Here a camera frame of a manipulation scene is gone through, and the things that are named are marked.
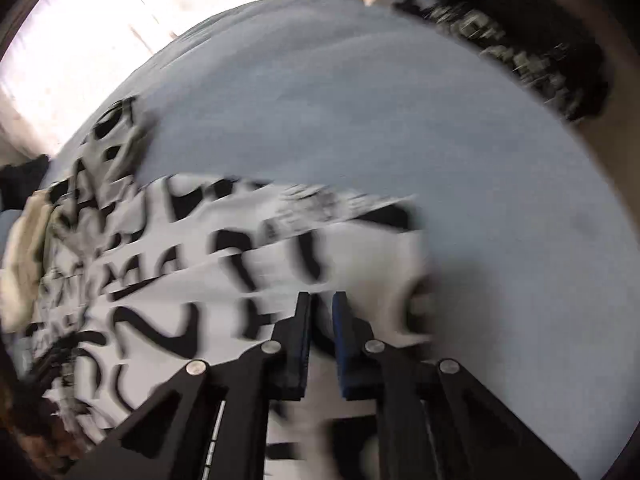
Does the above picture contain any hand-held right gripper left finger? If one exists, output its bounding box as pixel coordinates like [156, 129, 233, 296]
[65, 292, 313, 480]

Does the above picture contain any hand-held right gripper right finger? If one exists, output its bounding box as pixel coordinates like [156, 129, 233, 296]
[331, 291, 581, 480]

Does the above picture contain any white black-print hoodie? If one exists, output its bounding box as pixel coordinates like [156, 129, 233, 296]
[20, 95, 436, 480]

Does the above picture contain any light blue bed blanket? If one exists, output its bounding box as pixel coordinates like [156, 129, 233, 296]
[35, 0, 636, 480]

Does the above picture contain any cream folded sweater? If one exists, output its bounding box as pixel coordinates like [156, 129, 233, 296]
[0, 190, 53, 333]

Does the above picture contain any black white patterned cloth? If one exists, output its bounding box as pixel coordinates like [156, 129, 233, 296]
[392, 0, 611, 121]

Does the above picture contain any white leaf-print curtain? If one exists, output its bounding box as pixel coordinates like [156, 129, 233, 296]
[0, 0, 281, 156]

